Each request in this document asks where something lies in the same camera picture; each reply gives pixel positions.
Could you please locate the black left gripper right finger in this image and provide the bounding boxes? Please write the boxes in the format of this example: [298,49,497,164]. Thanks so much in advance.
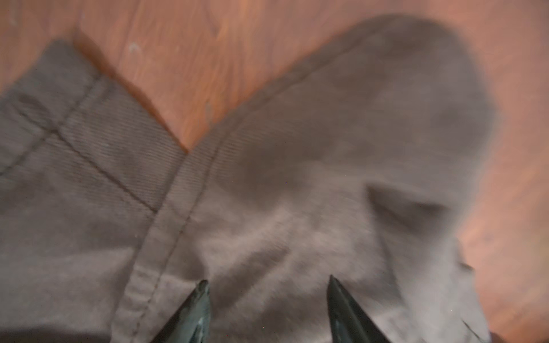
[327,275,390,343]

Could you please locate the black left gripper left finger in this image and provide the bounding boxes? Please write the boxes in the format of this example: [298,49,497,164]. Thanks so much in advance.
[152,280,211,343]

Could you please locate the brown trousers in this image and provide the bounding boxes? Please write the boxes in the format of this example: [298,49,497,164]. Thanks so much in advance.
[1,15,496,342]

